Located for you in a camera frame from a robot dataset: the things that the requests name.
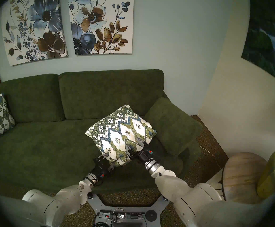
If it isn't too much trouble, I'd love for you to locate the dark green fabric sofa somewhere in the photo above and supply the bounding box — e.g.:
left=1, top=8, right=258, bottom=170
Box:
left=0, top=69, right=204, bottom=194

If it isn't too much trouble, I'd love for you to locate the floral canvas with brown leaves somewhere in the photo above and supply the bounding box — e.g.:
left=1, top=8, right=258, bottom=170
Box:
left=68, top=0, right=134, bottom=55

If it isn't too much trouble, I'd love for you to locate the black round base disc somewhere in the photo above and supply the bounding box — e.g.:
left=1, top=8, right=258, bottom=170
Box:
left=145, top=210, right=157, bottom=222

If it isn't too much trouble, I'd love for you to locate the round wooden side table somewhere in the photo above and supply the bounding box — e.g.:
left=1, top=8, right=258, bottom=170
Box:
left=221, top=152, right=268, bottom=204

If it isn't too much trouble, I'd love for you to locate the black power strip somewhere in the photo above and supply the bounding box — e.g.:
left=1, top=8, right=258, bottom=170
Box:
left=99, top=212, right=145, bottom=221

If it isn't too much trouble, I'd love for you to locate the white thin base cable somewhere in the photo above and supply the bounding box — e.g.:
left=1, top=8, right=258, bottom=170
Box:
left=113, top=209, right=126, bottom=222

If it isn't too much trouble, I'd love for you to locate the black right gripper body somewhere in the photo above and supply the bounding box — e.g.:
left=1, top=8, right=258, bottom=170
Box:
left=130, top=147, right=154, bottom=164

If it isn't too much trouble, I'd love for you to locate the floral canvas with blue flowers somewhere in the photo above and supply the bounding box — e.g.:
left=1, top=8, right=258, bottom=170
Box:
left=1, top=0, right=68, bottom=66

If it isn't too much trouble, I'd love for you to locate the waterfall landscape wall poster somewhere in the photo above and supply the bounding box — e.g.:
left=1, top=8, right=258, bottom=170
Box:
left=241, top=0, right=275, bottom=88

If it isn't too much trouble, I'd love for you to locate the thin light floor cable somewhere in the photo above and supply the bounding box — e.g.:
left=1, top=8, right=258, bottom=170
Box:
left=199, top=146, right=222, bottom=170

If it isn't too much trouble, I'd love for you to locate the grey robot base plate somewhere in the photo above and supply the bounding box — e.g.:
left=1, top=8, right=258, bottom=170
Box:
left=87, top=195, right=171, bottom=227

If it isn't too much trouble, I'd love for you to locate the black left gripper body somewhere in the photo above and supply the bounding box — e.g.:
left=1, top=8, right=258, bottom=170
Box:
left=94, top=158, right=115, bottom=181

